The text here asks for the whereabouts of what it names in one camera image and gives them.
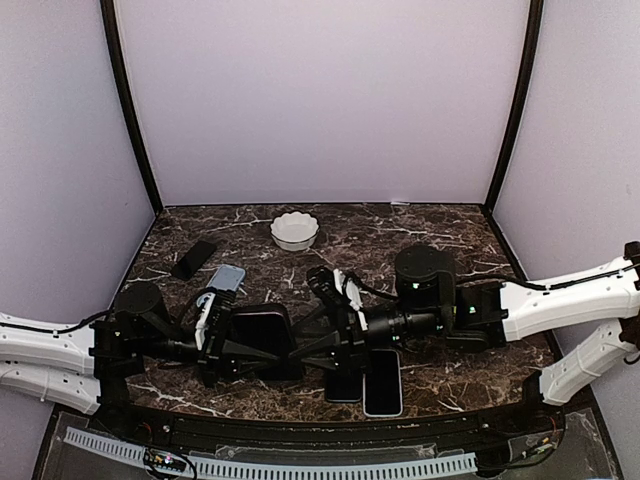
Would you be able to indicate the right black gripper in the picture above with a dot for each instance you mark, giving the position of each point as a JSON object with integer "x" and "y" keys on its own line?
{"x": 349, "y": 339}

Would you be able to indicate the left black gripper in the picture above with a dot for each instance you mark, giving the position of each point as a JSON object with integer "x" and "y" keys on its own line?
{"x": 210, "y": 364}

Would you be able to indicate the purple smartphone dark screen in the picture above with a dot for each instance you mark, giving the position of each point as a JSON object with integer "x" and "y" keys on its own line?
{"x": 343, "y": 389}

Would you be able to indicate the light blue smartphone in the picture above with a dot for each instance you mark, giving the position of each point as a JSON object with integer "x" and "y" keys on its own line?
{"x": 382, "y": 388}

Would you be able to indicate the light blue phone case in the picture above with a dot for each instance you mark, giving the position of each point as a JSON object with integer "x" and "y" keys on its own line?
{"x": 227, "y": 278}

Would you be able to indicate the small dark phone case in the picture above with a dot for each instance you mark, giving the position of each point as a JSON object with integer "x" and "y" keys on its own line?
{"x": 189, "y": 263}

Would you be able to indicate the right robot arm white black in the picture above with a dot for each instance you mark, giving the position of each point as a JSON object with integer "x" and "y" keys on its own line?
{"x": 479, "y": 312}

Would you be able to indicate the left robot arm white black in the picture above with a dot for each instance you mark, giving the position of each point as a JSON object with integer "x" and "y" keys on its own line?
{"x": 85, "y": 366}

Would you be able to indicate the white fluted ceramic bowl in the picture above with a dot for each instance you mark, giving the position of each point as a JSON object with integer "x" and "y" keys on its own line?
{"x": 295, "y": 231}

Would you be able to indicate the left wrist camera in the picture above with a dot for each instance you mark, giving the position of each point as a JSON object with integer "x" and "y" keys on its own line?
{"x": 206, "y": 304}

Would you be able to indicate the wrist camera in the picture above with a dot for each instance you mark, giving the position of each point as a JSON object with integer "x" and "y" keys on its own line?
{"x": 206, "y": 304}
{"x": 335, "y": 289}

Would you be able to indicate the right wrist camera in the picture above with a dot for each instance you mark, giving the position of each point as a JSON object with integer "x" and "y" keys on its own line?
{"x": 335, "y": 289}

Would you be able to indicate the white slotted cable duct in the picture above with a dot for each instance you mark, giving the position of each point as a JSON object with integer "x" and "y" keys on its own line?
{"x": 243, "y": 464}

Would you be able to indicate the black front rail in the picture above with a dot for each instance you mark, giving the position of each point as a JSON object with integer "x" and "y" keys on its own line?
{"x": 203, "y": 432}

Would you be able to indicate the left black frame post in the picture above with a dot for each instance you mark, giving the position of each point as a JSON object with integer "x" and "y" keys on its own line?
{"x": 126, "y": 101}

